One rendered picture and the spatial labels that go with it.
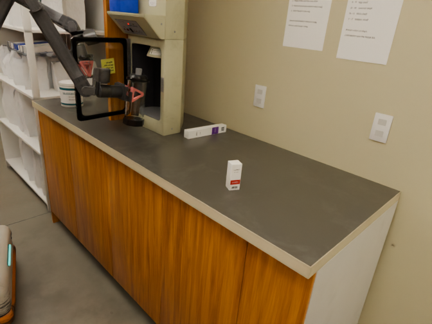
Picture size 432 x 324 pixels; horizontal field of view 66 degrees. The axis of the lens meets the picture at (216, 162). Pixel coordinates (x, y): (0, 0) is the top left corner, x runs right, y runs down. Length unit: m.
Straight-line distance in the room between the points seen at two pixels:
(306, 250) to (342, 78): 0.84
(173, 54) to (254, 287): 1.11
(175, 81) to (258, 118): 0.48
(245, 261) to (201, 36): 1.39
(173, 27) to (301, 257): 1.18
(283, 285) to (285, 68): 1.04
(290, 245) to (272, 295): 0.20
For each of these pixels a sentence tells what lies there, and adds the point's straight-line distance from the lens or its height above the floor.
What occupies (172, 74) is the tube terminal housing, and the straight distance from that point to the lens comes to 1.71.
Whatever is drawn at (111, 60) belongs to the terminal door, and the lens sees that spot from 1.86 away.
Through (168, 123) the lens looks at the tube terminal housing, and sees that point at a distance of 1.75.
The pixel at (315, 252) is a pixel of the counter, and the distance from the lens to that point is 1.00.
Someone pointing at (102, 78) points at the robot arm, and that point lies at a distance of 1.56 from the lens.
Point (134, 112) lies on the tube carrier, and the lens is 1.65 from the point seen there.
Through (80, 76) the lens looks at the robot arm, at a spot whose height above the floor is 1.25.
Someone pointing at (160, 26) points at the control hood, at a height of 1.47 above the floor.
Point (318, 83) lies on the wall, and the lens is 1.63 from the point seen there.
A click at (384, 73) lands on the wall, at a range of 1.51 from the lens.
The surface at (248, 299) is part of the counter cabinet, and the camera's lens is 1.22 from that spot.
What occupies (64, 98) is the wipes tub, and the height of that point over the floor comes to 1.00.
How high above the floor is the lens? 1.51
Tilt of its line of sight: 23 degrees down
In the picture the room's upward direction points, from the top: 5 degrees clockwise
